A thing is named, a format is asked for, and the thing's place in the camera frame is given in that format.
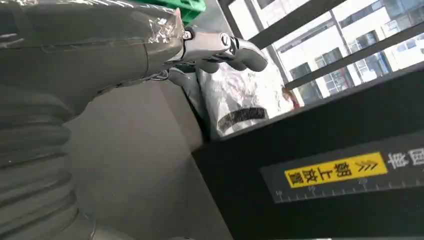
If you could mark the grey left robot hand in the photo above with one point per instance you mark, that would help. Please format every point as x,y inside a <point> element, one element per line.
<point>82,49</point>

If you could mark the green plastic crate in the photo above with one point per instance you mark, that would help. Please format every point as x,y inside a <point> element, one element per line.
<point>188,8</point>

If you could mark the plain grey parcel bag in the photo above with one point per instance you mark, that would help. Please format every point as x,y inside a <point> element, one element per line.
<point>238,92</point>

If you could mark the black scanner column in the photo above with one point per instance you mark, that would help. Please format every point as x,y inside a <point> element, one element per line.
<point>298,205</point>

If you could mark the black and yellow label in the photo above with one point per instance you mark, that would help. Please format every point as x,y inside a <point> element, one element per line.
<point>334,170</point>

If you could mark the dark window frame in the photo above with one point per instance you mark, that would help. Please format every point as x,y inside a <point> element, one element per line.
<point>298,18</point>

